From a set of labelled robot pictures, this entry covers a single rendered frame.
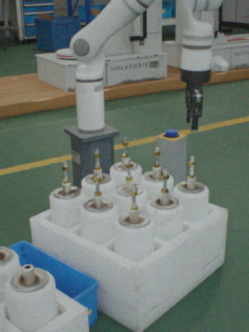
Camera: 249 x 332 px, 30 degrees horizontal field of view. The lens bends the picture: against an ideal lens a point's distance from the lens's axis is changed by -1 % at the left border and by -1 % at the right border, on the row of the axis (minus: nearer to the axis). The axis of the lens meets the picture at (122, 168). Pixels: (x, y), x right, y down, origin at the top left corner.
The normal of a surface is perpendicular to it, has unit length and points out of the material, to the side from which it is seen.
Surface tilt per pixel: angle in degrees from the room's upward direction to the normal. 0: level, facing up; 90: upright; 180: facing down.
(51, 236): 90
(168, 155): 90
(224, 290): 0
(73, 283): 88
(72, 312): 0
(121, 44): 90
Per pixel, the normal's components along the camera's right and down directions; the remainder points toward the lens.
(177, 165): 0.74, 0.24
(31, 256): -0.66, 0.26
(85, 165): -0.29, 0.32
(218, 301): -0.02, -0.92
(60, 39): 0.57, 0.33
